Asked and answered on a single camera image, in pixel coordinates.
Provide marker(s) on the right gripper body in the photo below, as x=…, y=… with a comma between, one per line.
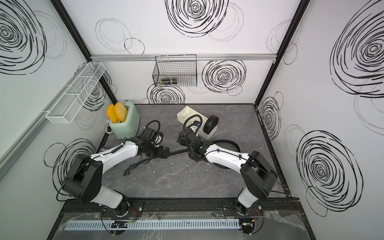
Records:
x=190, y=151

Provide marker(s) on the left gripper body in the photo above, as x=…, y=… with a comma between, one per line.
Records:
x=156, y=151

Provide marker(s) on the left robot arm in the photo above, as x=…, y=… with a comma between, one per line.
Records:
x=84, y=178

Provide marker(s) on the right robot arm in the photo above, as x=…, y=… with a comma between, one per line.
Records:
x=258, y=174

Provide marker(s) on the cream compartment storage tray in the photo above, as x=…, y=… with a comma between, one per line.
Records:
x=190, y=116

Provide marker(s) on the mint green toaster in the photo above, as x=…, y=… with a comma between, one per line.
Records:
x=129, y=127

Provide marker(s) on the right toast slice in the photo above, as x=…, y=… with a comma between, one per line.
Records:
x=120, y=111

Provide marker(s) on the toast slice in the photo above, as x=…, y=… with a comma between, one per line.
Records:
x=111, y=114
x=120, y=111

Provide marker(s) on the left toast slice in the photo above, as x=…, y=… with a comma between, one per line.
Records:
x=111, y=114

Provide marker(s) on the items in wire basket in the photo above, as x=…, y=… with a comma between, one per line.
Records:
x=168, y=82

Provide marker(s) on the black wire wall basket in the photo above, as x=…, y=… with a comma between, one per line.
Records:
x=182, y=67

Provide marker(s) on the white wire wall shelf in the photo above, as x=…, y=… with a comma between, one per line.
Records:
x=83, y=92

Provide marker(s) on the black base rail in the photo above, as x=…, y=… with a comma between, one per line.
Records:
x=136, y=207

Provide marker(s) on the grey slotted cable duct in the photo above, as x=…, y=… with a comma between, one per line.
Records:
x=115, y=225

